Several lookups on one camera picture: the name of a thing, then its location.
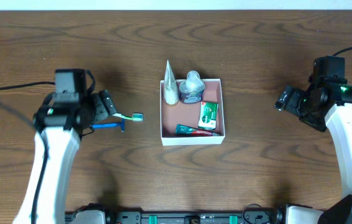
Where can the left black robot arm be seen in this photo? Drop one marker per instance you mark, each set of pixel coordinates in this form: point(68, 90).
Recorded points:
point(44, 202)

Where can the green white soap packet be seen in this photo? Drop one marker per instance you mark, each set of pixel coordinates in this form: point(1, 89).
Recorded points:
point(208, 114)

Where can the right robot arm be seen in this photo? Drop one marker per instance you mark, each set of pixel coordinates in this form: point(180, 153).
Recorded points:
point(328, 108)

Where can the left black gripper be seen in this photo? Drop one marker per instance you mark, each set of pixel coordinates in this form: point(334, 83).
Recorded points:
point(105, 104)

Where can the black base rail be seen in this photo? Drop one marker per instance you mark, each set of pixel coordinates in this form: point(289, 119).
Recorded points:
point(252, 215)

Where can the blue disposable razor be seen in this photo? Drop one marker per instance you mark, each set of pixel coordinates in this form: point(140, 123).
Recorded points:
point(120, 124)

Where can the green white toothbrush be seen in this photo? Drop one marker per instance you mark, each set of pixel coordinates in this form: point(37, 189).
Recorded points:
point(133, 117)

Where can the white box with pink interior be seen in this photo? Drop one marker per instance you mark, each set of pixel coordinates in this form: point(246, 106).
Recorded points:
point(188, 114)

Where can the white Pantene tube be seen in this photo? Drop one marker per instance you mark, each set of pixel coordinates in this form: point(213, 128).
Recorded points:
point(170, 86)

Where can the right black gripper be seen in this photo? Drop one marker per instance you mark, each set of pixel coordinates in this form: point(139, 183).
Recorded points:
point(288, 100)

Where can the red green toothpaste tube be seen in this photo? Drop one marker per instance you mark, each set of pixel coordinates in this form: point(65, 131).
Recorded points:
point(190, 131)

